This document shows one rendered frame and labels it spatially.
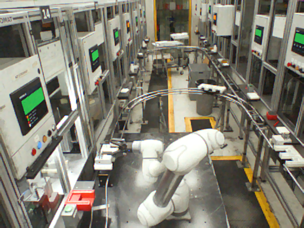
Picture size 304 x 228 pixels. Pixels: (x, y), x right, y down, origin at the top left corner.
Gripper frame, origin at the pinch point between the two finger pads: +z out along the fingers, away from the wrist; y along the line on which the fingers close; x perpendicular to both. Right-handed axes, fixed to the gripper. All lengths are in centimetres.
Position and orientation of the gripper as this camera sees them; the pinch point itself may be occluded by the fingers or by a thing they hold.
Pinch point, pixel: (104, 148)
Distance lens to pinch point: 178.3
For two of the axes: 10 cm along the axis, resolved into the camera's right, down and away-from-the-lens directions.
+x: -0.4, 4.4, -8.9
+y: -0.5, -9.0, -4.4
